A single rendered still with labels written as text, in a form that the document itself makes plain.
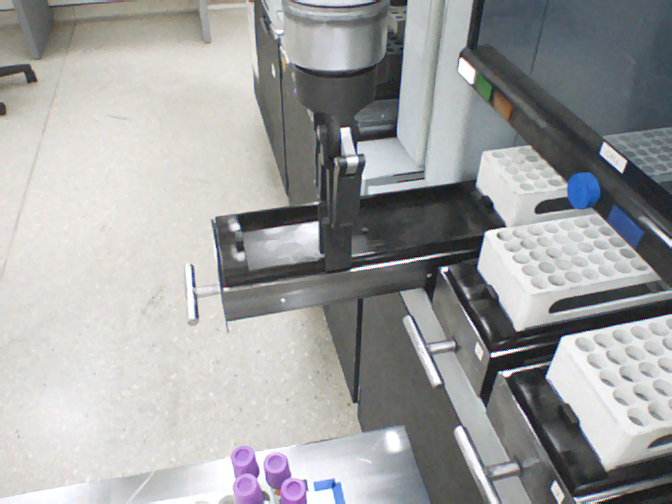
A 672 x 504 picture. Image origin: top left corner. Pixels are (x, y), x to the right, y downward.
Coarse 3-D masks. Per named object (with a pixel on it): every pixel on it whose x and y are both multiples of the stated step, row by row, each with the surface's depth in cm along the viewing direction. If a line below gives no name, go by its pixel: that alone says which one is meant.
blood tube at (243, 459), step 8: (240, 448) 34; (248, 448) 34; (232, 456) 34; (240, 456) 34; (248, 456) 34; (232, 464) 33; (240, 464) 33; (248, 464) 33; (256, 464) 34; (240, 472) 33; (248, 472) 34; (256, 472) 34
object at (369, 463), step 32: (288, 448) 47; (320, 448) 47; (352, 448) 47; (384, 448) 47; (128, 480) 44; (160, 480) 44; (192, 480) 44; (224, 480) 44; (320, 480) 44; (352, 480) 44; (384, 480) 44; (416, 480) 44
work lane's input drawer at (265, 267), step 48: (384, 192) 75; (432, 192) 76; (240, 240) 66; (288, 240) 69; (384, 240) 69; (432, 240) 69; (480, 240) 68; (192, 288) 70; (240, 288) 63; (288, 288) 64; (336, 288) 66; (384, 288) 68
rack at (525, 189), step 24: (480, 168) 74; (504, 168) 70; (528, 168) 71; (552, 168) 70; (480, 192) 75; (504, 192) 69; (528, 192) 66; (552, 192) 67; (504, 216) 70; (528, 216) 69; (552, 216) 70; (576, 216) 71
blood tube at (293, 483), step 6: (288, 480) 32; (294, 480) 32; (300, 480) 32; (282, 486) 32; (288, 486) 32; (294, 486) 32; (300, 486) 32; (282, 492) 32; (288, 492) 32; (294, 492) 32; (300, 492) 32; (282, 498) 32; (288, 498) 32; (294, 498) 32; (300, 498) 32; (306, 498) 33
